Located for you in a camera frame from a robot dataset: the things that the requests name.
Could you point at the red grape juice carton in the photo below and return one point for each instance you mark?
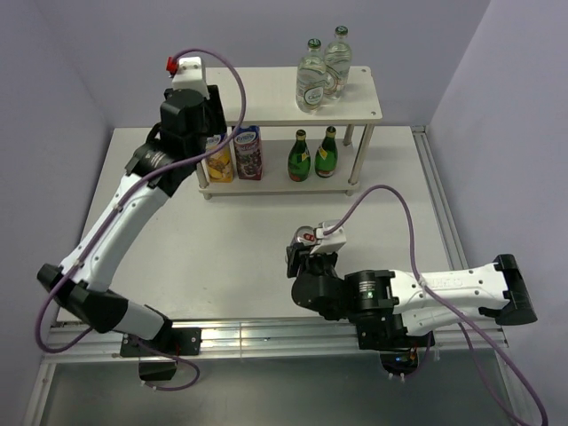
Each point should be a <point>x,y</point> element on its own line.
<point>247,145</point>

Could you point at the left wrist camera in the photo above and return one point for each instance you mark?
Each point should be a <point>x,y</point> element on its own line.
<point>188,74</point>

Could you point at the green glass bottle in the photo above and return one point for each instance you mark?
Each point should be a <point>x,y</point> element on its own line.
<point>326,156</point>
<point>299,159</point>

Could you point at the clear bottle green cap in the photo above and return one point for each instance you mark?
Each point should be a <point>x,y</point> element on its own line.
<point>311,78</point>
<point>338,58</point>

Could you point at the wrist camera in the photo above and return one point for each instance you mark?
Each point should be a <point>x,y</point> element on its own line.
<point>329,238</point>
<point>188,74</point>

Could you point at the aluminium rail frame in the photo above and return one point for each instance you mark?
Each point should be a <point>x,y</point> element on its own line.
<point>392,310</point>

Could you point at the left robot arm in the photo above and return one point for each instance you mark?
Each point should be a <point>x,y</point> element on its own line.
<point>81,282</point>

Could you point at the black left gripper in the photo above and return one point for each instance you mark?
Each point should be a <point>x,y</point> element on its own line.
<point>212,107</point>

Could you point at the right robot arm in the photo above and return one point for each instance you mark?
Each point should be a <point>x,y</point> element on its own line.
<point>396,309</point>

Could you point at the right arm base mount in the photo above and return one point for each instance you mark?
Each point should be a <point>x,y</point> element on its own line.
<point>399,352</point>

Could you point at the pineapple juice carton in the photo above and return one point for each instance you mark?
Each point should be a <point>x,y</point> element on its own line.
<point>220,164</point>

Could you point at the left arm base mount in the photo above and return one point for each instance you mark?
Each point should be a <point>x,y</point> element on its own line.
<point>158,362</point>

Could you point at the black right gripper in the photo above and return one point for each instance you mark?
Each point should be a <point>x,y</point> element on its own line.
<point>293,264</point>

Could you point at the white two-tier shelf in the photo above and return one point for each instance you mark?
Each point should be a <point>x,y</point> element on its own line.
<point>271,105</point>

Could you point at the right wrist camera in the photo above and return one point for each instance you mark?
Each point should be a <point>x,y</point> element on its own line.
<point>329,238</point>

